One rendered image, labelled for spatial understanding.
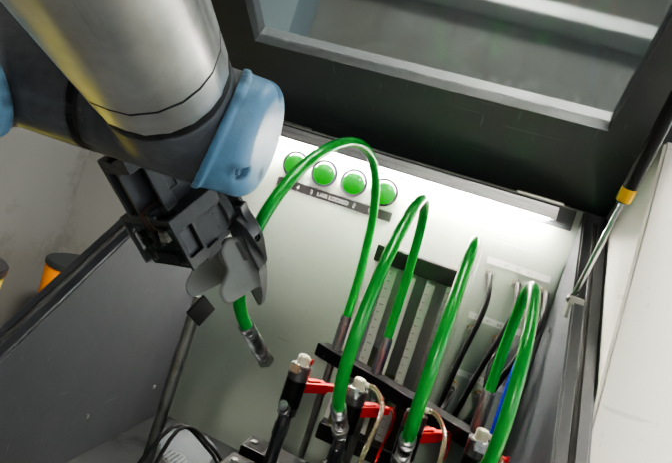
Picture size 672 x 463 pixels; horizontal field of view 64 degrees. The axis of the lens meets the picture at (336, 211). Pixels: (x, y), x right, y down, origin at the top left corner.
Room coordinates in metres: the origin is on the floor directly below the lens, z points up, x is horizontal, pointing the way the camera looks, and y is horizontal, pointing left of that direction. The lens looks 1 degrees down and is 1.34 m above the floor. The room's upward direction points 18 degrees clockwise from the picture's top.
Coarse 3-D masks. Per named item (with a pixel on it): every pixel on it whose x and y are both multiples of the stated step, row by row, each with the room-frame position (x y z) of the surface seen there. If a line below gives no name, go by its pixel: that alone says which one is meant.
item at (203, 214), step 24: (120, 168) 0.43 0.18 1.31; (144, 168) 0.44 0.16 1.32; (120, 192) 0.46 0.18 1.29; (144, 192) 0.46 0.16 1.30; (168, 192) 0.46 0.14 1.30; (192, 192) 0.48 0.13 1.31; (216, 192) 0.49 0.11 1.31; (144, 216) 0.46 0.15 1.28; (168, 216) 0.47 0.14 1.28; (192, 216) 0.46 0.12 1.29; (216, 216) 0.49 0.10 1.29; (144, 240) 0.48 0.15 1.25; (168, 240) 0.46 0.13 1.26; (192, 240) 0.47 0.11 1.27; (216, 240) 0.49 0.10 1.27; (168, 264) 0.49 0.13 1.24; (192, 264) 0.47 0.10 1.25
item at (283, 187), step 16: (336, 144) 0.66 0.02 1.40; (352, 144) 0.70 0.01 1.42; (368, 144) 0.75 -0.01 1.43; (304, 160) 0.61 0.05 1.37; (368, 160) 0.79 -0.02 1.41; (288, 176) 0.59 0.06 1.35; (272, 192) 0.57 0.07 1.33; (272, 208) 0.57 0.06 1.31; (368, 224) 0.87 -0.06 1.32; (368, 240) 0.88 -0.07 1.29; (368, 256) 0.89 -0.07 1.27; (352, 288) 0.90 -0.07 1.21; (240, 304) 0.57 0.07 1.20; (352, 304) 0.90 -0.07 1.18; (240, 320) 0.58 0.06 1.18
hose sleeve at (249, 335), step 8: (240, 328) 0.60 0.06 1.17; (256, 328) 0.61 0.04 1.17; (248, 336) 0.60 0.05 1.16; (256, 336) 0.61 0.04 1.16; (248, 344) 0.62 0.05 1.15; (256, 344) 0.62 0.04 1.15; (264, 344) 0.64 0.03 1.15; (256, 352) 0.63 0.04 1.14; (264, 352) 0.64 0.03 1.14; (264, 360) 0.65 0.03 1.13
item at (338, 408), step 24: (408, 216) 0.62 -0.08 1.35; (384, 264) 0.56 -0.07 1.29; (408, 264) 0.82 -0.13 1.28; (360, 312) 0.54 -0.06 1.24; (360, 336) 0.53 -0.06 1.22; (384, 336) 0.84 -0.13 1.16; (384, 360) 0.84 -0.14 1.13; (336, 384) 0.54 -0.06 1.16; (336, 408) 0.57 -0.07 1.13; (336, 432) 0.63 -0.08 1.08
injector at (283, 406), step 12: (288, 372) 0.71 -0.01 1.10; (288, 384) 0.70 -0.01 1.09; (300, 384) 0.70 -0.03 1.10; (288, 396) 0.70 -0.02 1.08; (300, 396) 0.70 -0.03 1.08; (288, 408) 0.68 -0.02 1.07; (276, 420) 0.71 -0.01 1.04; (288, 420) 0.70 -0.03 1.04; (276, 432) 0.70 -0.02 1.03; (276, 444) 0.70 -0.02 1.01; (276, 456) 0.70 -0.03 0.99
